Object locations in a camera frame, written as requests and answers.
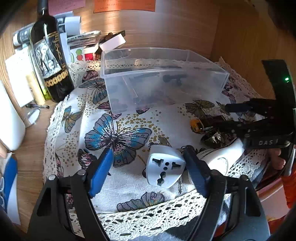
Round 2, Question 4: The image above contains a person's right hand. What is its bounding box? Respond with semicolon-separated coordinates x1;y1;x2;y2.
268;149;285;170

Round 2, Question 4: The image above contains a dark wine bottle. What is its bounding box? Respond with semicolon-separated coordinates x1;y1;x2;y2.
30;0;74;103

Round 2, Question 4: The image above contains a white travel plug adapter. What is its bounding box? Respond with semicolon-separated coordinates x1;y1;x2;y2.
146;145;186;189

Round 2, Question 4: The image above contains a small white box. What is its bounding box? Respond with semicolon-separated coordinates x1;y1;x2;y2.
99;34;126;51

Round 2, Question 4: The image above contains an orange black small battery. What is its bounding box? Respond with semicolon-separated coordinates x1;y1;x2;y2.
190;118;204;133

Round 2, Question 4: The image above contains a butterfly print lace cloth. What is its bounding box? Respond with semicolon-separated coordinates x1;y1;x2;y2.
43;59;259;240

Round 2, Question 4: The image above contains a clear plastic storage box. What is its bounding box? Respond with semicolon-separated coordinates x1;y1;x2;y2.
100;48;229;114

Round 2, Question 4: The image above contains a stack of magazines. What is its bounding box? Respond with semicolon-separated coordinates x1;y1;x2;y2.
67;31;101;48

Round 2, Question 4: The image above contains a round metal lid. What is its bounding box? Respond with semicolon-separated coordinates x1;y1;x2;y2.
23;108;41;128

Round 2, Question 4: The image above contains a blue white booklet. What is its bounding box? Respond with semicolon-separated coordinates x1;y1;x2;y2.
1;153;21;225

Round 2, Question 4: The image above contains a rolled newspaper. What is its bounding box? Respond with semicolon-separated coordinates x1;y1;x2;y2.
13;23;34;47

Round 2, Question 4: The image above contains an orange sticky note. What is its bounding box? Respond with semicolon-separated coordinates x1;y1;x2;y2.
94;0;156;13

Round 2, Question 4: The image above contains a pink sticky note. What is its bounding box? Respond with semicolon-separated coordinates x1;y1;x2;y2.
49;0;86;16

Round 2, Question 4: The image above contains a white paper sheet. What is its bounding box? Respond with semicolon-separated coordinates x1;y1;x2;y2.
5;49;34;108

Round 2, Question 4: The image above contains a gold hair claw clip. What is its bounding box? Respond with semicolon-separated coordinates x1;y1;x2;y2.
200;115;233;149

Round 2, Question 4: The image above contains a white rounded container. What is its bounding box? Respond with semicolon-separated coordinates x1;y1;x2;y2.
0;81;26;151

